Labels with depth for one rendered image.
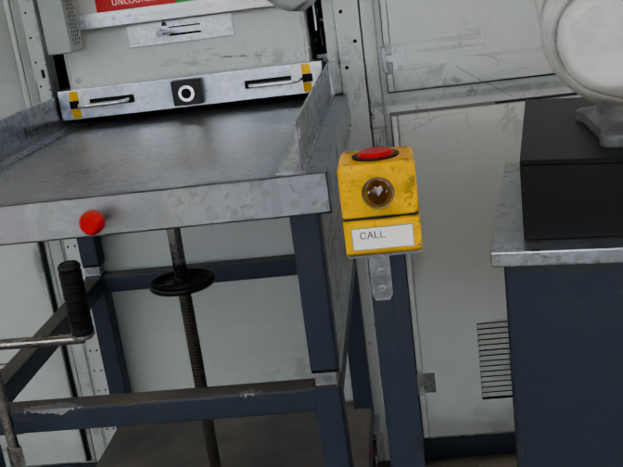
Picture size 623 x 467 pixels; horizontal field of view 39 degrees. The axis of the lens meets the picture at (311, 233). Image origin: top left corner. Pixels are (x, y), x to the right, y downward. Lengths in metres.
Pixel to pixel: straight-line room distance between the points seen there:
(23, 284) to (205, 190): 0.95
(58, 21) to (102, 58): 0.14
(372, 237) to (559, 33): 0.27
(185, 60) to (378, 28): 0.39
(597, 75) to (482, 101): 0.93
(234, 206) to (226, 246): 0.74
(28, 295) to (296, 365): 0.61
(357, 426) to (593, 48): 1.18
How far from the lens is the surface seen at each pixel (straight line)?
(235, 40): 1.78
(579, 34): 0.89
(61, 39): 1.75
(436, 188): 1.82
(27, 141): 1.72
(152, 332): 2.01
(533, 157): 1.09
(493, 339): 1.95
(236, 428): 1.96
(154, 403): 1.32
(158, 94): 1.81
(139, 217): 1.20
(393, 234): 0.92
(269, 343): 1.97
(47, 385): 2.13
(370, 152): 0.93
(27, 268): 2.03
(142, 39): 1.82
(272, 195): 1.15
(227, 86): 1.78
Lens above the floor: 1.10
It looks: 17 degrees down
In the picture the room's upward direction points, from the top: 7 degrees counter-clockwise
